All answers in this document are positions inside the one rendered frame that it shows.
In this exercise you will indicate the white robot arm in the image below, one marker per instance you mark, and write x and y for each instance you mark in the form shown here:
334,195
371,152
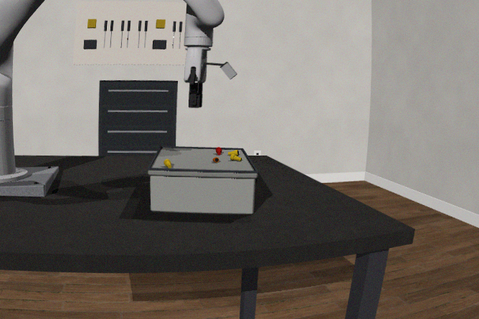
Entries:
200,23

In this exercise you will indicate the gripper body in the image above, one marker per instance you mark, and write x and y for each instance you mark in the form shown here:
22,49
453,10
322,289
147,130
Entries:
195,57

